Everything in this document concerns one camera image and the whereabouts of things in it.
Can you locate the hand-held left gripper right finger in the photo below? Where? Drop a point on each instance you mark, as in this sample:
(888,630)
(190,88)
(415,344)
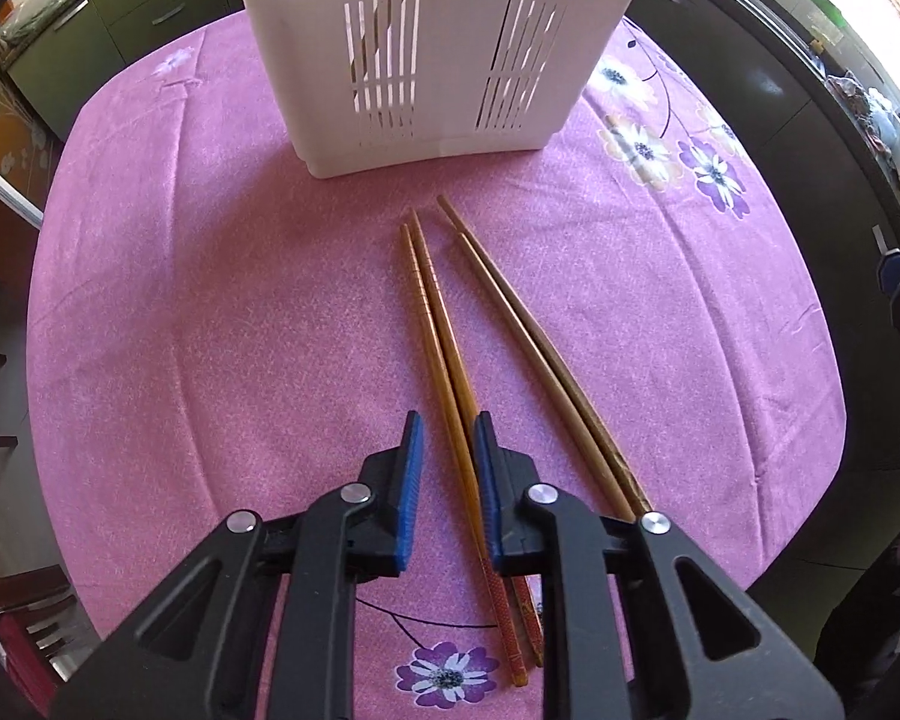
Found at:
(486,495)

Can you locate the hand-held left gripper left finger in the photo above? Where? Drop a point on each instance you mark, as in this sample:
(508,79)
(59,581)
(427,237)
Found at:
(410,495)

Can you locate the plain brown wooden chopstick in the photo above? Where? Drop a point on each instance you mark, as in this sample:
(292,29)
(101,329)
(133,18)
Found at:
(562,390)
(450,211)

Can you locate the patterned end wooden chopstick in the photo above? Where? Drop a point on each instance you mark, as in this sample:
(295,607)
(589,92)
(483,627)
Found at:
(420,300)
(439,315)

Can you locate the white slotted utensil holder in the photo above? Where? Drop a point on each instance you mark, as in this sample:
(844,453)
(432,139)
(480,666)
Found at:
(435,90)

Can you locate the dark stone countertop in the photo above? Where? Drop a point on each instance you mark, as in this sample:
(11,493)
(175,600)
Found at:
(866,165)

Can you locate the patterned rag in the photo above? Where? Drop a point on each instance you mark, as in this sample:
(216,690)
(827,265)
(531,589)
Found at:
(851,90)

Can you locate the purple floral tablecloth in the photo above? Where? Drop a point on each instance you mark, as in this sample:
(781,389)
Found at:
(232,315)

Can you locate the long green base cabinet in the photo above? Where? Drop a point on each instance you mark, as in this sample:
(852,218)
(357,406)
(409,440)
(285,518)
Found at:
(757,90)

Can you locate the person's dark clothing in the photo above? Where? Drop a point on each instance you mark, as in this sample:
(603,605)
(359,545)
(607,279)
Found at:
(870,630)

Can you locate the wooden chair red cushion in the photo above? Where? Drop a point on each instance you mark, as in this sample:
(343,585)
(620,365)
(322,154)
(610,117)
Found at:
(22,637)

